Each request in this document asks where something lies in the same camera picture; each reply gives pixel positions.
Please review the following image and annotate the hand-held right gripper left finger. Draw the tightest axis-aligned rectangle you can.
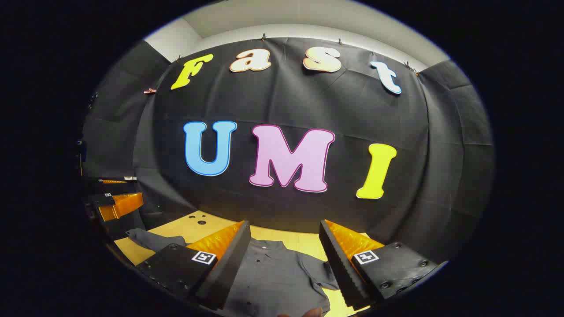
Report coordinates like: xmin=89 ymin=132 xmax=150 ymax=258
xmin=134 ymin=220 xmax=252 ymax=311

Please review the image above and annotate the grey shirt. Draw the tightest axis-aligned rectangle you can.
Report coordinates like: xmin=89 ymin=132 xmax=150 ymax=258
xmin=126 ymin=228 xmax=340 ymax=317

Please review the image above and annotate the black backdrop cloth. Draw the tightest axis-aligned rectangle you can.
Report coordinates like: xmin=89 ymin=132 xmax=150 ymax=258
xmin=79 ymin=37 xmax=496 ymax=265

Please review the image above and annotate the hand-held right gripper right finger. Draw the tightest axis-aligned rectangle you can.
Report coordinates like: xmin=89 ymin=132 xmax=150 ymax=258
xmin=319 ymin=219 xmax=441 ymax=311

